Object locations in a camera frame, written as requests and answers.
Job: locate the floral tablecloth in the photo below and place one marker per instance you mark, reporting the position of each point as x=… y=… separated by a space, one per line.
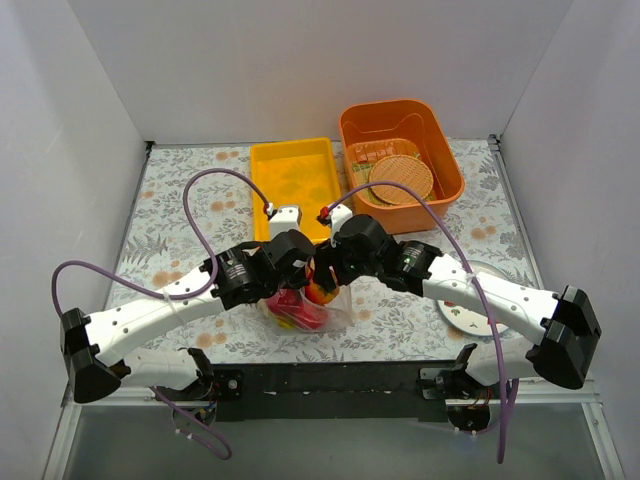
x=190 y=194

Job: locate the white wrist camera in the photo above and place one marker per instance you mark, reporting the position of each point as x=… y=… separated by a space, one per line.
x=283 y=219
x=334 y=217

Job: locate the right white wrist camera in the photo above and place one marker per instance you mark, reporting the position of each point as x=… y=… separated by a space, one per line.
x=334 y=217

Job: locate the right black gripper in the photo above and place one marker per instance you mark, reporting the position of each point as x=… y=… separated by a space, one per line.
x=325 y=267

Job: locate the yellow plastic tray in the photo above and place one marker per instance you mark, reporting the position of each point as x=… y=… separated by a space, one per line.
x=299 y=172

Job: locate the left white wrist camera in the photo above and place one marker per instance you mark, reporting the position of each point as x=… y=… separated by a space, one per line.
x=283 y=219

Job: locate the orange plastic bin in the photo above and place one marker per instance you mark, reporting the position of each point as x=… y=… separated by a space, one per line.
x=371 y=132

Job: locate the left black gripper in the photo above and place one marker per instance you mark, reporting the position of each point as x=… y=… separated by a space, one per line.
x=296 y=272

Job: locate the fake peach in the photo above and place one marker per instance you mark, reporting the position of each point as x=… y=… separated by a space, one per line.
x=319 y=295

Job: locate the round woven bamboo coaster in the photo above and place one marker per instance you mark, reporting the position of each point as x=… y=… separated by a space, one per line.
x=405 y=170

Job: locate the red fake apple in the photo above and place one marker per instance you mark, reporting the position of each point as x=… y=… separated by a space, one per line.
x=285 y=302

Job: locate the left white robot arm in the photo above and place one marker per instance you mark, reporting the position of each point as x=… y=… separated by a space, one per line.
x=104 y=350

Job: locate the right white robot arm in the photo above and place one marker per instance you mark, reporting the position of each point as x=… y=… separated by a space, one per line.
x=558 y=332

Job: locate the clear zip top bag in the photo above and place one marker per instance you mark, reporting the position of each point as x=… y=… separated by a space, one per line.
x=340 y=314

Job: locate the green woven mat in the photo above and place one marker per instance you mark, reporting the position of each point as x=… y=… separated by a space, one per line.
x=364 y=155

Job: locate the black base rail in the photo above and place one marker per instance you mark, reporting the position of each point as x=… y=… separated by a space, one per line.
x=342 y=390

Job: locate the white watermelon print plate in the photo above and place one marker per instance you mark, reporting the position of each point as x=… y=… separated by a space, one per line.
x=469 y=322

